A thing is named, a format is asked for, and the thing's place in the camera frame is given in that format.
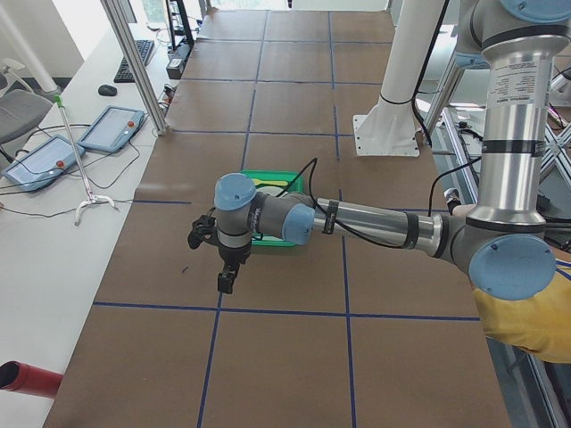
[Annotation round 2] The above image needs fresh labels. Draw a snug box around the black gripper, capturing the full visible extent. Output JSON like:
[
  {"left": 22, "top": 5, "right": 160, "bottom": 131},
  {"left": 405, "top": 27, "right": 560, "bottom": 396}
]
[{"left": 217, "top": 243, "right": 251, "bottom": 294}]

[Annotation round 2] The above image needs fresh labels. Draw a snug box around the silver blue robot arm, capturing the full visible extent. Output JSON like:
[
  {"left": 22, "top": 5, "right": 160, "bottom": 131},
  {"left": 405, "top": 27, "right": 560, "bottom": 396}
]
[{"left": 209, "top": 1, "right": 570, "bottom": 300}]

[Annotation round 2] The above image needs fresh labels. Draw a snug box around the white round plate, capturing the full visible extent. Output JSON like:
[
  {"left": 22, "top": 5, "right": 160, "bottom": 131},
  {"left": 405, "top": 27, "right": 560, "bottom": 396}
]
[{"left": 256, "top": 185, "right": 287, "bottom": 197}]

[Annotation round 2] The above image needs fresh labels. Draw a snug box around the yellow plastic spoon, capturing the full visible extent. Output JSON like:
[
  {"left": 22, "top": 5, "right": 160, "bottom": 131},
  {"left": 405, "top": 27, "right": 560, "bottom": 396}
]
[{"left": 252, "top": 178, "right": 289, "bottom": 188}]

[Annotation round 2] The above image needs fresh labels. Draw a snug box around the green plastic tray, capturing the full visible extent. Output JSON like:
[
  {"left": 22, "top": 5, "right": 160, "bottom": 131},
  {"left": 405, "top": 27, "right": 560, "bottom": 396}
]
[{"left": 241, "top": 169, "right": 304, "bottom": 247}]

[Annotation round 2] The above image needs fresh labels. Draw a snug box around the silver reacher grabber tool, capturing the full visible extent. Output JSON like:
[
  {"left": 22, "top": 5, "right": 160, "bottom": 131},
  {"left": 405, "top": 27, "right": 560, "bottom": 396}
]
[{"left": 54, "top": 95, "right": 117, "bottom": 226}]

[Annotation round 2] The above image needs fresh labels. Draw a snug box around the far blue teach pendant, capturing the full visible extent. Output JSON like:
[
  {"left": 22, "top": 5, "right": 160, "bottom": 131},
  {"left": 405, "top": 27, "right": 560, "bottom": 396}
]
[{"left": 78, "top": 105, "right": 145, "bottom": 153}]

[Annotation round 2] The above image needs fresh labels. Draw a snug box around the blue teach pendant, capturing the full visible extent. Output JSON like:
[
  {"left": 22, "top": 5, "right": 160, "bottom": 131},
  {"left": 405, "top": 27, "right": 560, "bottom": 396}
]
[
  {"left": 2, "top": 135, "right": 77, "bottom": 192},
  {"left": 78, "top": 105, "right": 145, "bottom": 153}
]

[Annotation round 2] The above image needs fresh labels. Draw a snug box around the black computer mouse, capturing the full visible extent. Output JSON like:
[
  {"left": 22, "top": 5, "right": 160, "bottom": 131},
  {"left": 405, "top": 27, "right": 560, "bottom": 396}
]
[{"left": 97, "top": 85, "right": 118, "bottom": 97}]

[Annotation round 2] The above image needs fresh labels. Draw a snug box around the near blue teach pendant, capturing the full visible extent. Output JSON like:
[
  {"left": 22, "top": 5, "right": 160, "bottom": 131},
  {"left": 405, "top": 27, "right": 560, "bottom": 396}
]
[{"left": 2, "top": 135, "right": 77, "bottom": 192}]

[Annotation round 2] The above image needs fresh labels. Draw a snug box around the black power strip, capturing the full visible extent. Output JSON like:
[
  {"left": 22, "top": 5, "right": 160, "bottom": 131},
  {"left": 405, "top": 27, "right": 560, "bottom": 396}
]
[{"left": 166, "top": 41, "right": 192, "bottom": 80}]

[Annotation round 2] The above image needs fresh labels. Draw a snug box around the black keyboard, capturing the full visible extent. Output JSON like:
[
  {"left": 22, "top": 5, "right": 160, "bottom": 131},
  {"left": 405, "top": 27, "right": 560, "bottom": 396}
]
[{"left": 112, "top": 39, "right": 156, "bottom": 85}]

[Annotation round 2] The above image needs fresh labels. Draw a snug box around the red cylinder tube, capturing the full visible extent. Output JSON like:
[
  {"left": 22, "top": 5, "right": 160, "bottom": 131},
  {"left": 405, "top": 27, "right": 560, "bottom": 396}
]
[{"left": 1, "top": 361, "right": 63, "bottom": 399}]

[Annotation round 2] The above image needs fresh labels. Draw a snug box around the grey office chair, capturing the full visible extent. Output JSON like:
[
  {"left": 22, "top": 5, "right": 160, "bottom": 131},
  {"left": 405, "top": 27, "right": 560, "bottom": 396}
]
[{"left": 1, "top": 58, "right": 52, "bottom": 144}]

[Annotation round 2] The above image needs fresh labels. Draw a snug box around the person in yellow shirt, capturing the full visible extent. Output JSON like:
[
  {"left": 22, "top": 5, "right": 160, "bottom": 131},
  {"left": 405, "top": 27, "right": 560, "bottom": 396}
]
[{"left": 443, "top": 187, "right": 571, "bottom": 363}]

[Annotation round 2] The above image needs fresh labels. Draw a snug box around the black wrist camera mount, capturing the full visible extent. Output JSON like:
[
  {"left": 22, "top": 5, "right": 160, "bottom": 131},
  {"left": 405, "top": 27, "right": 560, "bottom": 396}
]
[{"left": 187, "top": 207, "right": 219, "bottom": 250}]

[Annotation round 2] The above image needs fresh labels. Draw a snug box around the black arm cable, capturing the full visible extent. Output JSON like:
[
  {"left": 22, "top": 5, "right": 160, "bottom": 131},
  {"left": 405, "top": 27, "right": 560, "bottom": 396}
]
[{"left": 278, "top": 156, "right": 485, "bottom": 250}]

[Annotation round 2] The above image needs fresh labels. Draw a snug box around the aluminium frame post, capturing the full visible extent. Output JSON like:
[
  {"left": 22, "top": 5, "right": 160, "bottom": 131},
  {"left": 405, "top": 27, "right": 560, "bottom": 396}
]
[{"left": 101, "top": 0, "right": 168, "bottom": 136}]

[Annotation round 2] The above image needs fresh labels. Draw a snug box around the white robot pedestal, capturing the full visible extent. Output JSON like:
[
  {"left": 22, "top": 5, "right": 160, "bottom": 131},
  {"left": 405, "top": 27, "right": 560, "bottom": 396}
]
[{"left": 353, "top": 0, "right": 447, "bottom": 157}]

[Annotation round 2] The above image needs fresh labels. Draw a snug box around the aluminium frame rail right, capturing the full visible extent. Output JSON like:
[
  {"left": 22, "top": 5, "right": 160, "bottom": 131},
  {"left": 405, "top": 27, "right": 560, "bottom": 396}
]
[{"left": 426, "top": 62, "right": 570, "bottom": 427}]

